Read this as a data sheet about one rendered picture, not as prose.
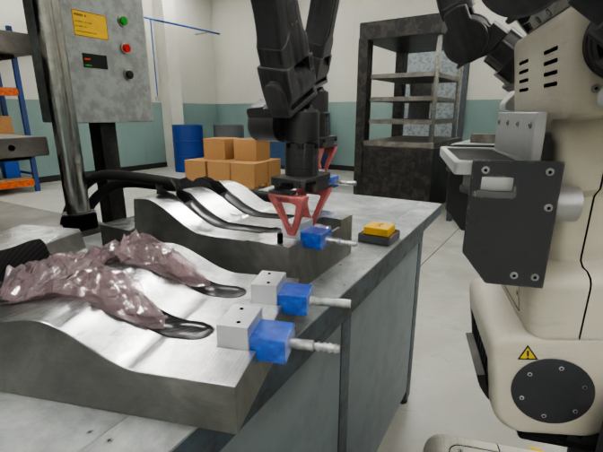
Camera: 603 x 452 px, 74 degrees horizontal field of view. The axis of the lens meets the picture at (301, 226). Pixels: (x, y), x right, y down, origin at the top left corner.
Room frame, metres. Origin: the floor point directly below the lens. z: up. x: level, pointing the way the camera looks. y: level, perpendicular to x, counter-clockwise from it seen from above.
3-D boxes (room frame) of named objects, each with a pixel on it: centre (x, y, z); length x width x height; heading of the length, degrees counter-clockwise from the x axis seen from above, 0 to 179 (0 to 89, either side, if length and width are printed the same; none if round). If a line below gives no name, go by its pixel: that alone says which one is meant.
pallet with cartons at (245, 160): (5.93, 1.00, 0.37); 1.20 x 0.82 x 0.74; 64
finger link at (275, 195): (0.66, 0.01, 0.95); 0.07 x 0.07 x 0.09; 61
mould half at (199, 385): (0.50, 0.28, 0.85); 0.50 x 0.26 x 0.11; 77
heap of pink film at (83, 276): (0.51, 0.27, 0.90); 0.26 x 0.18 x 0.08; 77
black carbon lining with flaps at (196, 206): (0.84, 0.16, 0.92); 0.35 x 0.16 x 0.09; 60
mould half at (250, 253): (0.85, 0.17, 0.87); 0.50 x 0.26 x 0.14; 60
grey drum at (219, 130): (7.87, 1.39, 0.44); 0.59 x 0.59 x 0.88
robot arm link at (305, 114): (0.68, 0.00, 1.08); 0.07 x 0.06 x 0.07; 53
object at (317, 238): (0.66, -0.03, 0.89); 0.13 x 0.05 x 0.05; 60
